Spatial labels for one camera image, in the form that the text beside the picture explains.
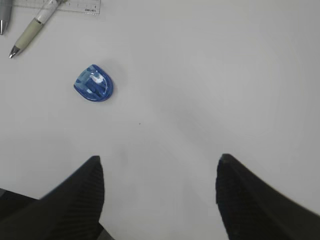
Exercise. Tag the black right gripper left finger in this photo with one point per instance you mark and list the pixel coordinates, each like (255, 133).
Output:
(71, 211)

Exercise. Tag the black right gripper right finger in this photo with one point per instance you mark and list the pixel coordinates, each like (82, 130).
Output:
(252, 210)

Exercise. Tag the blue pencil sharpener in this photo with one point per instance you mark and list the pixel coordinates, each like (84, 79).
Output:
(94, 84)

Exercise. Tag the beige grip white pen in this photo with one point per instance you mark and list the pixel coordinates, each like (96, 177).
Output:
(35, 26)

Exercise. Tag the grey grip white pen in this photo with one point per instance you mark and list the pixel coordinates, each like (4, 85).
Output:
(5, 14)

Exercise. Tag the clear plastic ruler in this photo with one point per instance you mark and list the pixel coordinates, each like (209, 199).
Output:
(78, 6)

